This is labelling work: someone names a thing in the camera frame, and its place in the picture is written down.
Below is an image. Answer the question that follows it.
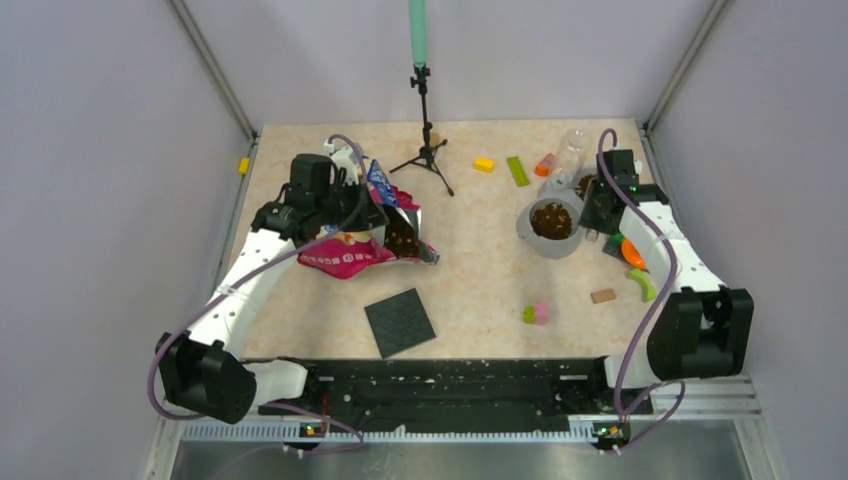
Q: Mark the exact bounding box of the orange red toy brick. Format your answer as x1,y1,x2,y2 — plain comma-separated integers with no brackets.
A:
533,153,557,177

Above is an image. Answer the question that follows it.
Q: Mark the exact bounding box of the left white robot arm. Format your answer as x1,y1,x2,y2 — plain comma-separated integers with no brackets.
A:
148,140,388,424

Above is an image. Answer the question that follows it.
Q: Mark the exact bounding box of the yellow block on frame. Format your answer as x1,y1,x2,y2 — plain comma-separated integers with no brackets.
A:
238,157,251,176

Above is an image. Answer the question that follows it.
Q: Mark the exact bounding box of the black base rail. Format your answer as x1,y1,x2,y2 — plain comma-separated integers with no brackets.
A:
292,359,617,434

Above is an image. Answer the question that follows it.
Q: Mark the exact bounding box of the colourful pet food bag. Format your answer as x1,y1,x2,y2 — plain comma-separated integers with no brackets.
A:
298,159,440,279

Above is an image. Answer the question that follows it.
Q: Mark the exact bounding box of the black square mat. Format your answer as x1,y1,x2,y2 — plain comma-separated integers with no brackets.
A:
364,288,436,359

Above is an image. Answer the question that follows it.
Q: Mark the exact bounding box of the yellow toy brick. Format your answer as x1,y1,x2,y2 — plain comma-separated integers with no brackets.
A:
473,157,496,173

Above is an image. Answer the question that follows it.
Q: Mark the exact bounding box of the grey double pet bowl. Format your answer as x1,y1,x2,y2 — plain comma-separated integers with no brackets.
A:
516,167,597,260

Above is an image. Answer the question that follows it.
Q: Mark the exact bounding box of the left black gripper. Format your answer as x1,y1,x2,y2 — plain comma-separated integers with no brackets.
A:
315,175,390,232

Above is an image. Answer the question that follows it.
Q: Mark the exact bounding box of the green and pink brick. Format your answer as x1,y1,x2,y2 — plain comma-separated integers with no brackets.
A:
522,302,550,325

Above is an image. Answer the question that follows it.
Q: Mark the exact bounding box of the clear water bottle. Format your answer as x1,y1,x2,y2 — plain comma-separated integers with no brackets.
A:
548,129,592,189

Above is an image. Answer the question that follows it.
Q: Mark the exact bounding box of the small wooden block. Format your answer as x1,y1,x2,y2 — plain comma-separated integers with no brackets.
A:
590,288,617,304

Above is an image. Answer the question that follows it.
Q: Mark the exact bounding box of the black tripod with green pole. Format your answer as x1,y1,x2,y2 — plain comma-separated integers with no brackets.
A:
390,0,455,197

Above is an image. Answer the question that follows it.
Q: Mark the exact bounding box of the brown pet food kibble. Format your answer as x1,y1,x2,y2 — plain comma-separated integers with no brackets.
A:
530,174,596,240

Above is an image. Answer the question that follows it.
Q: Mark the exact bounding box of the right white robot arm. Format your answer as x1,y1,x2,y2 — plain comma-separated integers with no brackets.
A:
580,149,754,412

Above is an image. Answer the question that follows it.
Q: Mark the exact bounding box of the long green toy brick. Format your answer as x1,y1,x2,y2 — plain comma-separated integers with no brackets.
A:
506,156,530,188

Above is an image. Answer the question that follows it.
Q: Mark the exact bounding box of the green curved toy piece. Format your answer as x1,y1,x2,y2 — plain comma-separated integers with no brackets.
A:
626,268,657,303

